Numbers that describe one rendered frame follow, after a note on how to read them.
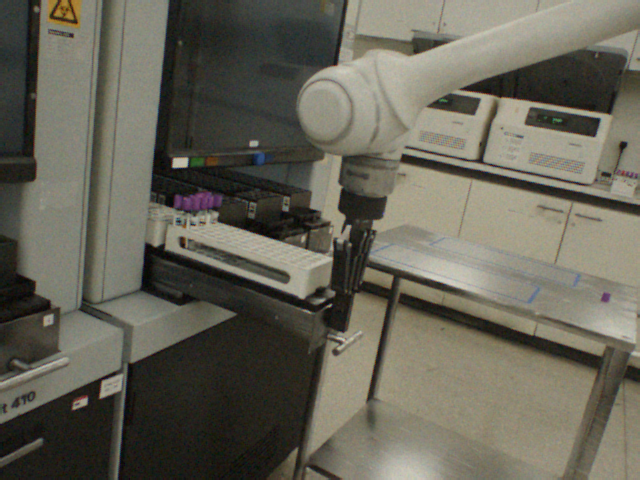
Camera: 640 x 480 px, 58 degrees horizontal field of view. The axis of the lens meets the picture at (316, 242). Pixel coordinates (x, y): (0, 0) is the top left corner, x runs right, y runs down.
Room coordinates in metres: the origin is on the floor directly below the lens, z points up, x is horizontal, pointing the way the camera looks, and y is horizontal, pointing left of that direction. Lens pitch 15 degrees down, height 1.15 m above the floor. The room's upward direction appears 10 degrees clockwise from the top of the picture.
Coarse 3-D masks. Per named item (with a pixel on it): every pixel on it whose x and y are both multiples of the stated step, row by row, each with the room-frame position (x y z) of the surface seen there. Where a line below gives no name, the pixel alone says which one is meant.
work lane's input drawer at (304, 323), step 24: (144, 264) 1.00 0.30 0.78; (168, 264) 0.97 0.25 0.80; (192, 264) 0.96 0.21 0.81; (192, 288) 0.95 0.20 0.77; (216, 288) 0.93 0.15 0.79; (240, 288) 0.91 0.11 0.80; (264, 288) 0.90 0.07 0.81; (240, 312) 0.90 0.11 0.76; (264, 312) 0.88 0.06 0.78; (288, 312) 0.86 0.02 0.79; (312, 312) 0.85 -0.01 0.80; (312, 336) 0.85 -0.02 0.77; (336, 336) 0.89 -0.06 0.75; (360, 336) 0.92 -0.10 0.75
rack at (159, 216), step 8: (152, 208) 1.10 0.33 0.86; (160, 208) 1.10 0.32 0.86; (168, 208) 1.12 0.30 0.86; (152, 216) 1.03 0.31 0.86; (160, 216) 1.05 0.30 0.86; (168, 216) 1.06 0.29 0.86; (152, 224) 1.01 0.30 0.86; (160, 224) 1.02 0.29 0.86; (152, 232) 1.01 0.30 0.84; (160, 232) 1.02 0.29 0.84; (152, 240) 1.01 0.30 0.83; (160, 240) 1.02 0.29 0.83
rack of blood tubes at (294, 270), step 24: (168, 240) 1.00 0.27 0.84; (216, 240) 0.95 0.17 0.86; (240, 240) 0.98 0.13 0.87; (264, 240) 1.01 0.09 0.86; (216, 264) 0.95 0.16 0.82; (240, 264) 1.02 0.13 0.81; (264, 264) 1.02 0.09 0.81; (288, 264) 0.89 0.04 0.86; (312, 264) 0.91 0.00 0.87; (288, 288) 0.89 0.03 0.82; (312, 288) 0.90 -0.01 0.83
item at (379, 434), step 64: (384, 256) 1.21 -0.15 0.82; (448, 256) 1.31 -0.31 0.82; (512, 256) 1.42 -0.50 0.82; (384, 320) 1.58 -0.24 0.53; (576, 320) 1.00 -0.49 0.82; (320, 384) 1.20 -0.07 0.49; (320, 448) 1.27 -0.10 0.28; (384, 448) 1.32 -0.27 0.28; (448, 448) 1.37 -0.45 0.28; (576, 448) 1.31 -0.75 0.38
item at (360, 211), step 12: (348, 192) 0.88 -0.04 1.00; (348, 204) 0.87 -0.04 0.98; (360, 204) 0.86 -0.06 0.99; (372, 204) 0.86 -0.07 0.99; (384, 204) 0.88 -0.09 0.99; (348, 216) 0.87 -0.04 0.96; (360, 216) 0.86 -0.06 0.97; (372, 216) 0.87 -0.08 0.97; (360, 228) 0.88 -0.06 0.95; (348, 240) 0.87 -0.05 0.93
